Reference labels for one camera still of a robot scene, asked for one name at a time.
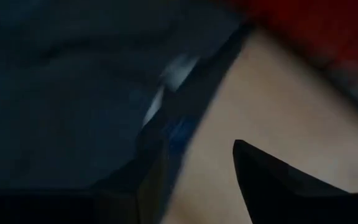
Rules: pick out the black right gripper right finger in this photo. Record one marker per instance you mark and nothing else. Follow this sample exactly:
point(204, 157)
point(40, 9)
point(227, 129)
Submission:
point(275, 193)

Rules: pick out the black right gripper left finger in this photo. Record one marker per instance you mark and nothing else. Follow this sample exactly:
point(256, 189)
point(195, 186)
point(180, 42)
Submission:
point(126, 199)

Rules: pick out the dark grey garment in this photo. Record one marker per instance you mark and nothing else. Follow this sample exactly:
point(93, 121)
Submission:
point(57, 93)

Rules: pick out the red plastic laundry basket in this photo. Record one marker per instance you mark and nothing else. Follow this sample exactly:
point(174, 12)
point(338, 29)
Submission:
point(322, 25)

